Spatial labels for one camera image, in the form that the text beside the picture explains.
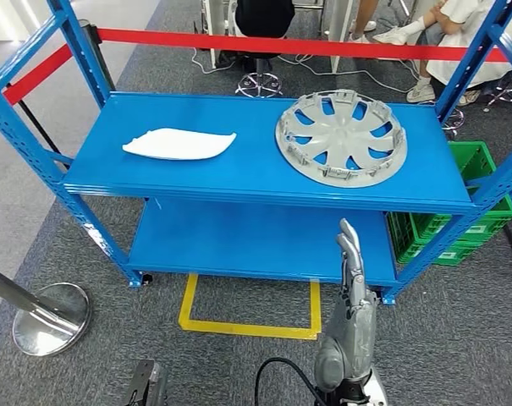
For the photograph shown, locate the seated person by rack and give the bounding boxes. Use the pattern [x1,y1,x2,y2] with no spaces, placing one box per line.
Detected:
[372,0,512,107]

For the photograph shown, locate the white plastic trim part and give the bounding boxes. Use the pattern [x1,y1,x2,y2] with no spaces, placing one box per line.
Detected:
[122,127,237,162]

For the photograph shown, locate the white floor cable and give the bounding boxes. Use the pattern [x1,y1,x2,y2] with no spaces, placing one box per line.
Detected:
[191,47,239,75]
[277,52,413,96]

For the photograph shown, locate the blue metal shelf rack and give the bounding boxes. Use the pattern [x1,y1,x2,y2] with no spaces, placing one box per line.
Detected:
[0,0,512,306]

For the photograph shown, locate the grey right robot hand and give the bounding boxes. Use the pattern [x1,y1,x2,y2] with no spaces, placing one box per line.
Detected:
[314,218,378,393]

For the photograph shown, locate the seated person by stool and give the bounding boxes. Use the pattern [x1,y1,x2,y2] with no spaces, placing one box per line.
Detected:
[217,0,296,69]

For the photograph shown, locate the black stool with chrome base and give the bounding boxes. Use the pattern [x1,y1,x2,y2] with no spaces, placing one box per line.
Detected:
[235,52,283,100]

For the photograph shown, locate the standing person's legs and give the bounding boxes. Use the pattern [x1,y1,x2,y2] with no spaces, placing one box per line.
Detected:
[348,0,379,45]

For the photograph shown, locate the silver wheel hubcap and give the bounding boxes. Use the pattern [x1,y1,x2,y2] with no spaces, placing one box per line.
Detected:
[275,89,408,189]

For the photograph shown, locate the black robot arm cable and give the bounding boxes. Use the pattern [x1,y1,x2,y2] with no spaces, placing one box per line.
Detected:
[254,357,327,406]

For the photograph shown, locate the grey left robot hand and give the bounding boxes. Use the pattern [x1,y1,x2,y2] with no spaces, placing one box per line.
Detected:
[148,364,169,406]

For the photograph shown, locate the green plastic crate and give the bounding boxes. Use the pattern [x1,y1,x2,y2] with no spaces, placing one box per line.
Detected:
[386,140,512,248]
[397,240,478,267]

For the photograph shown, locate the long red barrier belt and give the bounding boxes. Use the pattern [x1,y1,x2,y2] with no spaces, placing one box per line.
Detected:
[97,28,510,63]

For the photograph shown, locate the white desk panel leg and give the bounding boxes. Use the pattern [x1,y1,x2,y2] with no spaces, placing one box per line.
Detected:
[327,0,354,74]
[200,0,226,69]

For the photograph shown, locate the chrome stool base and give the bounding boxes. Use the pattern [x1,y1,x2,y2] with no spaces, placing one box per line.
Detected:
[484,73,512,118]
[442,106,466,139]

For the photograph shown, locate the short red barrier belt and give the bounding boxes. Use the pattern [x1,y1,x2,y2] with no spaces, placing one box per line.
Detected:
[0,44,73,129]

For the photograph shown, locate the black thick stanchion post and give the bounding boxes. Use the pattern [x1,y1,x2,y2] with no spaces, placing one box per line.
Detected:
[78,19,117,94]

